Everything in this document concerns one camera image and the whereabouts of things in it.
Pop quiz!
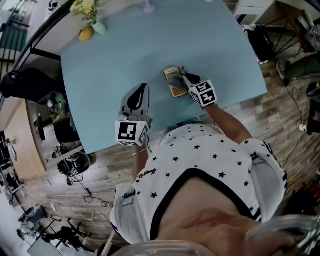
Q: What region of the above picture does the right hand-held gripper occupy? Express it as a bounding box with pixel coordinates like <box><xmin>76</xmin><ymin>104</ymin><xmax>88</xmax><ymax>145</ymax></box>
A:
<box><xmin>182</xmin><ymin>72</ymin><xmax>218</xmax><ymax>108</ymax></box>

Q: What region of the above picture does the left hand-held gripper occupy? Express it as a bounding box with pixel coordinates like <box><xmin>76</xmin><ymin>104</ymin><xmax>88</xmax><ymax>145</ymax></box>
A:
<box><xmin>114</xmin><ymin>83</ymin><xmax>153</xmax><ymax>148</ymax></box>

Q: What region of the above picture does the grey cloth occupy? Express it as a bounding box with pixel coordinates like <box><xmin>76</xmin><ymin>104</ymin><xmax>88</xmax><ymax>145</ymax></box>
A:
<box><xmin>166</xmin><ymin>66</ymin><xmax>187</xmax><ymax>90</ymax></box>

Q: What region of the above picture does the beige calculator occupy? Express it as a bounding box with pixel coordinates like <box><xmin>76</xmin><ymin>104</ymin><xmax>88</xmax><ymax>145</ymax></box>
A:
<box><xmin>163</xmin><ymin>65</ymin><xmax>188</xmax><ymax>98</ymax></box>

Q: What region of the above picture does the person's left forearm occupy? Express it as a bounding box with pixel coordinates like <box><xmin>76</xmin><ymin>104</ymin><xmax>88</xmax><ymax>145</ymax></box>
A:
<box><xmin>132</xmin><ymin>143</ymin><xmax>151</xmax><ymax>181</ymax></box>

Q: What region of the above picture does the person's right forearm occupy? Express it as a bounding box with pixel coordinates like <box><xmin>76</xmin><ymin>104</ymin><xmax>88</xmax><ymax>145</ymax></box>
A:
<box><xmin>203</xmin><ymin>102</ymin><xmax>255</xmax><ymax>146</ymax></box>

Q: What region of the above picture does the person's grey trouser leg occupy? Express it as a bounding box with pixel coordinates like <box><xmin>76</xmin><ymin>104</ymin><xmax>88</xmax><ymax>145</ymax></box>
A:
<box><xmin>164</xmin><ymin>117</ymin><xmax>202</xmax><ymax>131</ymax></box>

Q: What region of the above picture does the person's white star print shirt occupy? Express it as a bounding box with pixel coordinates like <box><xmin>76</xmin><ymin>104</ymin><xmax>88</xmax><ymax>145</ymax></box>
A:
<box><xmin>109</xmin><ymin>122</ymin><xmax>288</xmax><ymax>246</ymax></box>

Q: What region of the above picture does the black bag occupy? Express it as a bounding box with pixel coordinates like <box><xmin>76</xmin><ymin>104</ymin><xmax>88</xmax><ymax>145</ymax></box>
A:
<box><xmin>246</xmin><ymin>26</ymin><xmax>276</xmax><ymax>63</ymax></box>

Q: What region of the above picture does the small lilac lantern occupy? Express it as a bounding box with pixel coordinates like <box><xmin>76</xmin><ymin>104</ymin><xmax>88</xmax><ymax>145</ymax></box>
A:
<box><xmin>143</xmin><ymin>0</ymin><xmax>156</xmax><ymax>14</ymax></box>

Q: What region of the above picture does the pale green vase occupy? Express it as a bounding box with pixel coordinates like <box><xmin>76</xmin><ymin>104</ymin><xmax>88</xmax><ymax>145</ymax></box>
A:
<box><xmin>91</xmin><ymin>21</ymin><xmax>107</xmax><ymax>36</ymax></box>

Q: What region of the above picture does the black headset rig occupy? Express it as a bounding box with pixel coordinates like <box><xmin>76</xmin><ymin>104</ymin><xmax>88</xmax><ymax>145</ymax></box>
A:
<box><xmin>56</xmin><ymin>151</ymin><xmax>91</xmax><ymax>186</ymax></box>

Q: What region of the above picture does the yellow fruit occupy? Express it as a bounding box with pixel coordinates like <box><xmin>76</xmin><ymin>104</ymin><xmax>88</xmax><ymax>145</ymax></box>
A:
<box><xmin>78</xmin><ymin>26</ymin><xmax>94</xmax><ymax>42</ymax></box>

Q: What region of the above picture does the clear storage bin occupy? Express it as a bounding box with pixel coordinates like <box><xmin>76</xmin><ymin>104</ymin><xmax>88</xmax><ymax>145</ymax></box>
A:
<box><xmin>36</xmin><ymin>91</ymin><xmax>71</xmax><ymax>126</ymax></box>

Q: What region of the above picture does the black office chair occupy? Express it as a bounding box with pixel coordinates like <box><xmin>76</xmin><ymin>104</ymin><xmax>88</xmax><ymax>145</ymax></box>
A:
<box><xmin>1</xmin><ymin>67</ymin><xmax>63</xmax><ymax>103</ymax></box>

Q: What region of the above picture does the yellow flower bouquet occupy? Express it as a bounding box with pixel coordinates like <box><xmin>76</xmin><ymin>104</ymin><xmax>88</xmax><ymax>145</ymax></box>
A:
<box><xmin>69</xmin><ymin>0</ymin><xmax>104</xmax><ymax>27</ymax></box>

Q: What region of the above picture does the light wooden desk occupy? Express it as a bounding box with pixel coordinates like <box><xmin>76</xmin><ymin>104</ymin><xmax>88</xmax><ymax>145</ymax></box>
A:
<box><xmin>4</xmin><ymin>99</ymin><xmax>47</xmax><ymax>180</ymax></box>

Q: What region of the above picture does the wooden desk with black legs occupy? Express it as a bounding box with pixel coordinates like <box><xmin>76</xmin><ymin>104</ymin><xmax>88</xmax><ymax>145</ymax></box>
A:
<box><xmin>262</xmin><ymin>0</ymin><xmax>320</xmax><ymax>55</ymax></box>

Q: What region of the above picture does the person's bare neck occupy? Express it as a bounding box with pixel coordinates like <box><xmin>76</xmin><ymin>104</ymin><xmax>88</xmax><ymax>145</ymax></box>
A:
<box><xmin>156</xmin><ymin>174</ymin><xmax>296</xmax><ymax>248</ymax></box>

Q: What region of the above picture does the black cable with adapter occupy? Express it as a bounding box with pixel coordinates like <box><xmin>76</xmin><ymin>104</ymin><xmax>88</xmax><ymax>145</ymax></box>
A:
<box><xmin>66</xmin><ymin>173</ymin><xmax>116</xmax><ymax>208</ymax></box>

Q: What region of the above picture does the white partition with black rail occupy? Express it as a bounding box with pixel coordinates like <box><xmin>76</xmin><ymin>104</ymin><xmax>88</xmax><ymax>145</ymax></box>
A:
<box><xmin>9</xmin><ymin>0</ymin><xmax>83</xmax><ymax>76</ymax></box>

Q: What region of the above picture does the grey shoulder strap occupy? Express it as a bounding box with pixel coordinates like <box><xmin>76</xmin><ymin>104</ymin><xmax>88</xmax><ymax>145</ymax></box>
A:
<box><xmin>109</xmin><ymin>183</ymin><xmax>151</xmax><ymax>245</ymax></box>
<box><xmin>249</xmin><ymin>142</ymin><xmax>287</xmax><ymax>221</ymax></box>

